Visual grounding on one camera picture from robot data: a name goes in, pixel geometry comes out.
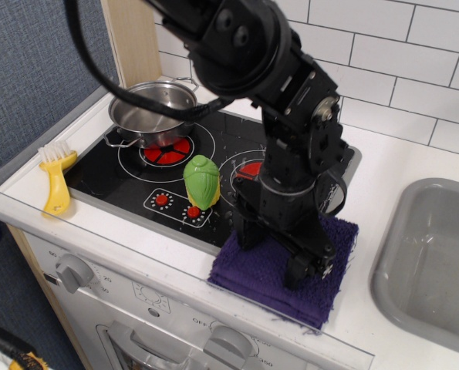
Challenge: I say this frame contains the grey oven knob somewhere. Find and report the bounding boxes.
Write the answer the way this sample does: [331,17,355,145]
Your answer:
[56,254,94,294]
[203,326,253,364]

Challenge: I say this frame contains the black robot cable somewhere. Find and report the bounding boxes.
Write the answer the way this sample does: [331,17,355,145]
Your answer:
[63,0,348,216]

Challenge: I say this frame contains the yellow white scrub brush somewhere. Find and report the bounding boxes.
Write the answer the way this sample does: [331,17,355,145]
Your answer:
[38,140,78,216]

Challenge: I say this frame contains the grey oven door handle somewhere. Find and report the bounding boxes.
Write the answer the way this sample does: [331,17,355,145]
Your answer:
[107,321,201,369]

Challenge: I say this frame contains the stainless steel pot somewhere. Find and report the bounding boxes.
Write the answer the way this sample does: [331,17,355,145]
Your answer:
[103,77,199,149]

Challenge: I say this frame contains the green yellow toy corn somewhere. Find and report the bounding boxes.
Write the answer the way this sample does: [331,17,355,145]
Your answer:
[183,154,221,210]

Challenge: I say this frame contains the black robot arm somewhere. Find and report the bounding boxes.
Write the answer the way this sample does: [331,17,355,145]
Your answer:
[152,1,348,289]

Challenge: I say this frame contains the grey sink basin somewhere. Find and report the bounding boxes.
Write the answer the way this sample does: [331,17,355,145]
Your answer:
[371,178,459,352]

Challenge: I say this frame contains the grey right oven knob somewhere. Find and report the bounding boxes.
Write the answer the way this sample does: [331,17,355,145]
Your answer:
[203,326,253,364]

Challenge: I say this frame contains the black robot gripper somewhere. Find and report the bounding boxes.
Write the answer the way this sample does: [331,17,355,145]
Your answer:
[232,175,336,290]

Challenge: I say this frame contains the black toy stovetop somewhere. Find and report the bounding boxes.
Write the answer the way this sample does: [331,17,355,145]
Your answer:
[63,103,363,257]

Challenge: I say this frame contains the light wooden side panel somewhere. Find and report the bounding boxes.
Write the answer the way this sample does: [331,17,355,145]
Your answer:
[100,0,162,88]

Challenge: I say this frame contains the purple cloth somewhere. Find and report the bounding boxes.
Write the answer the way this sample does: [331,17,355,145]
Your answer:
[207,215,360,331]

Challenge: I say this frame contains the yellow object bottom left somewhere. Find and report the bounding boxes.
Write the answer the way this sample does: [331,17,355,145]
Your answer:
[8,351,49,370]

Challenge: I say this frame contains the grey left oven knob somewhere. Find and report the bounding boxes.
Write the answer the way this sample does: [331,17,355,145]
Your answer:
[56,254,94,294]

